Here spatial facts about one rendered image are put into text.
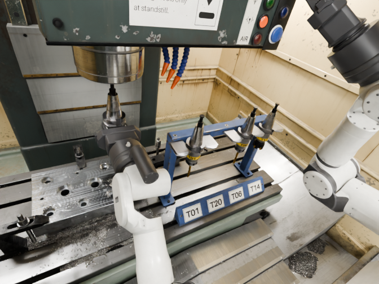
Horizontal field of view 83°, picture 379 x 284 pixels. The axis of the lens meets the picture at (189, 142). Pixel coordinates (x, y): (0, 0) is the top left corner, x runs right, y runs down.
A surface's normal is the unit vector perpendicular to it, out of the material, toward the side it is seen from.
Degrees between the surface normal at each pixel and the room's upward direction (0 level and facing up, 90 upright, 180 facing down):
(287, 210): 24
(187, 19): 90
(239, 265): 8
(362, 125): 14
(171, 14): 90
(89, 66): 90
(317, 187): 102
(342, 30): 90
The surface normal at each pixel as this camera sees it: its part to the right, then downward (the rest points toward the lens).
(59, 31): 0.47, 0.61
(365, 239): -0.87, 0.19
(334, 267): 0.01, -0.92
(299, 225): -0.21, -0.63
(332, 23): -0.51, 0.47
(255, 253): 0.27, -0.79
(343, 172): 0.26, -0.29
